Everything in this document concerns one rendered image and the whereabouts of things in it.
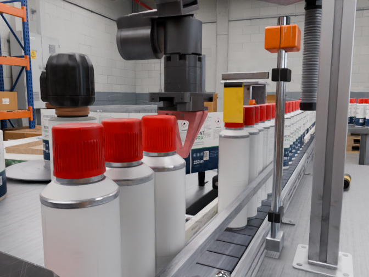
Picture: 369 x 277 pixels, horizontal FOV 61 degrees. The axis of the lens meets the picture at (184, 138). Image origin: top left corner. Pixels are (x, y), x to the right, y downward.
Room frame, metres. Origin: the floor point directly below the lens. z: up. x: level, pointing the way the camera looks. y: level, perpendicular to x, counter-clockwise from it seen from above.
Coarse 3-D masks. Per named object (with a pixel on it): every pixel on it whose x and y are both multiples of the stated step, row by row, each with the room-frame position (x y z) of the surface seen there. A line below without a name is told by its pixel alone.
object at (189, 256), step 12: (264, 180) 0.54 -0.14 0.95; (252, 192) 0.47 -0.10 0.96; (228, 204) 0.40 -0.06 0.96; (240, 204) 0.41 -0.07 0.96; (228, 216) 0.36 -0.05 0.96; (204, 228) 0.32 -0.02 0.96; (216, 228) 0.33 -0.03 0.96; (192, 240) 0.30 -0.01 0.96; (204, 240) 0.30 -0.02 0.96; (180, 252) 0.27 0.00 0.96; (192, 252) 0.27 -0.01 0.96; (204, 252) 0.30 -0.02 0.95; (168, 264) 0.25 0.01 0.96; (180, 264) 0.25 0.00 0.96; (192, 264) 0.27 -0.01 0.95; (156, 276) 0.23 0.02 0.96; (168, 276) 0.23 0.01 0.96; (180, 276) 0.25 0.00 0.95
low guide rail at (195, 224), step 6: (216, 198) 0.56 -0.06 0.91; (210, 204) 0.53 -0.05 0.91; (216, 204) 0.54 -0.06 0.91; (204, 210) 0.50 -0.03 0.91; (210, 210) 0.51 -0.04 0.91; (216, 210) 0.54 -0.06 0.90; (198, 216) 0.48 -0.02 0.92; (204, 216) 0.49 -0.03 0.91; (210, 216) 0.51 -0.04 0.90; (192, 222) 0.45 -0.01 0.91; (198, 222) 0.46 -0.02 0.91; (204, 222) 0.49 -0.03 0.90; (186, 228) 0.43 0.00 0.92; (192, 228) 0.44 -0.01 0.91; (198, 228) 0.46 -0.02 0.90; (186, 234) 0.43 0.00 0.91; (192, 234) 0.44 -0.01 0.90; (186, 240) 0.43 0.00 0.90
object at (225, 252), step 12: (300, 156) 1.16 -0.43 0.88; (264, 204) 0.63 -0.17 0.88; (216, 216) 0.57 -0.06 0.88; (264, 216) 0.57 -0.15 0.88; (252, 228) 0.51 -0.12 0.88; (216, 240) 0.47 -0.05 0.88; (228, 240) 0.47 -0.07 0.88; (240, 240) 0.47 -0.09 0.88; (216, 252) 0.43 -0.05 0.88; (228, 252) 0.43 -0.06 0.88; (240, 252) 0.43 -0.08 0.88; (204, 264) 0.40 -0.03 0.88; (216, 264) 0.39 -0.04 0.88; (228, 264) 0.39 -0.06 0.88; (192, 276) 0.37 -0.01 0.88; (204, 276) 0.37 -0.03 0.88
